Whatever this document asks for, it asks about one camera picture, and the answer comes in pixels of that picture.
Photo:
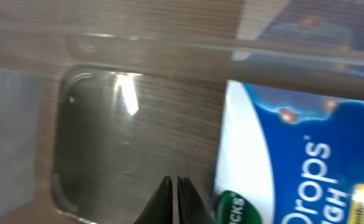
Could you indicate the clear plastic container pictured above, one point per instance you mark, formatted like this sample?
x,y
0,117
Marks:
x,y
91,121

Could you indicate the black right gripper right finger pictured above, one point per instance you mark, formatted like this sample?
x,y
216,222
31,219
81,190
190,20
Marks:
x,y
191,207

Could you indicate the blue yellow VapoDrops box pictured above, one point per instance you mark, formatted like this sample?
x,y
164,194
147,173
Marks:
x,y
289,157

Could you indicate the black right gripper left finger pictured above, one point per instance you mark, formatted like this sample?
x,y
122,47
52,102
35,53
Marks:
x,y
159,209

